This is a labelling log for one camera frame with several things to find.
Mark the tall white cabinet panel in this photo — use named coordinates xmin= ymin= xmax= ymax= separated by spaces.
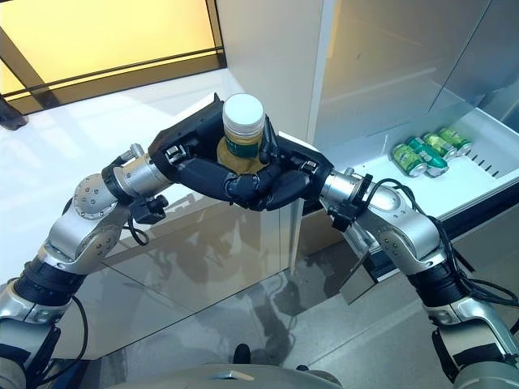
xmin=214 ymin=0 xmax=337 ymax=272

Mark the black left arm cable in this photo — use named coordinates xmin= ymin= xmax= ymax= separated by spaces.
xmin=72 ymin=210 xmax=149 ymax=361

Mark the green drink can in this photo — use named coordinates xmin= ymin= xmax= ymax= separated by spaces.
xmin=422 ymin=132 xmax=458 ymax=160
xmin=437 ymin=127 xmax=473 ymax=157
xmin=391 ymin=142 xmax=427 ymax=178
xmin=405 ymin=136 xmax=448 ymax=178

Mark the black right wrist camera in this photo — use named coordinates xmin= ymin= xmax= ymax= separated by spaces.
xmin=330 ymin=200 xmax=360 ymax=232

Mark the stainless steel fridge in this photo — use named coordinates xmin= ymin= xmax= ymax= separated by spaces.
xmin=298 ymin=0 xmax=519 ymax=305

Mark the silver robot torso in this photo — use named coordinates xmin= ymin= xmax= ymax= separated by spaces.
xmin=161 ymin=362 xmax=341 ymax=389

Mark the amber window black frame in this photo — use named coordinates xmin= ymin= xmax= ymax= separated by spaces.
xmin=0 ymin=0 xmax=226 ymax=118

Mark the dark cola bottle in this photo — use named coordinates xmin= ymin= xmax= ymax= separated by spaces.
xmin=0 ymin=95 xmax=29 ymax=130

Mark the stainless fridge drawer white inside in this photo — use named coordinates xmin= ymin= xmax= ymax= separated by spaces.
xmin=298 ymin=109 xmax=519 ymax=305

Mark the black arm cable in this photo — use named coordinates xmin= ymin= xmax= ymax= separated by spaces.
xmin=364 ymin=177 xmax=519 ymax=309
xmin=72 ymin=210 xmax=149 ymax=361

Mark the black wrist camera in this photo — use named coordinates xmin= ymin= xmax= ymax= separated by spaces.
xmin=330 ymin=200 xmax=360 ymax=232
xmin=133 ymin=194 xmax=169 ymax=224

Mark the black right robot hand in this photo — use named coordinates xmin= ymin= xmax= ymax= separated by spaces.
xmin=226 ymin=115 xmax=334 ymax=212

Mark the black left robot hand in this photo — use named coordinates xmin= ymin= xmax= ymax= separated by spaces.
xmin=148 ymin=92 xmax=264 ymax=203

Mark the yellow tea bottle white cap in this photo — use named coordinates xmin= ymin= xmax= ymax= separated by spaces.
xmin=216 ymin=93 xmax=267 ymax=173

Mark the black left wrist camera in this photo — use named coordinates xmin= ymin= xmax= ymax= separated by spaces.
xmin=133 ymin=194 xmax=169 ymax=224

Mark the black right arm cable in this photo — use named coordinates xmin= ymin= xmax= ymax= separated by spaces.
xmin=364 ymin=177 xmax=519 ymax=309

